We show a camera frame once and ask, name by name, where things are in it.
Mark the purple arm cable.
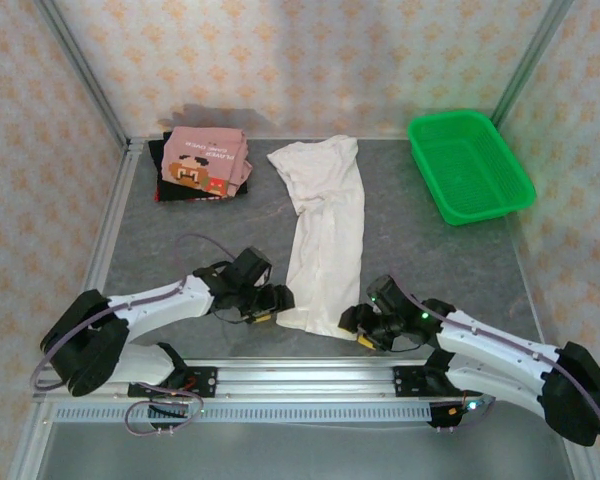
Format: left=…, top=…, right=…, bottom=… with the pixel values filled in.
left=390, top=273, right=600, bottom=437
left=29, top=233, right=241, bottom=437

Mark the white t-shirt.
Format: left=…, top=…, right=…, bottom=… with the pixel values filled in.
left=266, top=133, right=369, bottom=337

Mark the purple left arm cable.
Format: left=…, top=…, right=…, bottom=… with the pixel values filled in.
left=29, top=233, right=241, bottom=437

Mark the aluminium frame beam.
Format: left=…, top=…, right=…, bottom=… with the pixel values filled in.
left=8, top=399, right=57, bottom=480
left=553, top=429, right=600, bottom=480

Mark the aluminium table side rail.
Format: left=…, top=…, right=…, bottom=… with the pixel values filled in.
left=79, top=138, right=144, bottom=306

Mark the perforated grey cable duct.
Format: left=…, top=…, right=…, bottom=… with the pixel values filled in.
left=54, top=402, right=434, bottom=424

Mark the pink printed t-shirt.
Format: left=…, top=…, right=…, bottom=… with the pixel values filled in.
left=160, top=125, right=254, bottom=197

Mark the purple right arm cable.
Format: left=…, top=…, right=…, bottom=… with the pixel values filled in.
left=390, top=273, right=600, bottom=437

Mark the green plastic basket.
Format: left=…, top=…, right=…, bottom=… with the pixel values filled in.
left=406, top=109, right=538, bottom=227

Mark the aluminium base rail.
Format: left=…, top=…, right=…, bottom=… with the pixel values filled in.
left=33, top=357, right=496, bottom=402

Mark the aluminium frame post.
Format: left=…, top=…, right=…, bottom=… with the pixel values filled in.
left=33, top=0, right=130, bottom=147
left=490, top=0, right=576, bottom=129

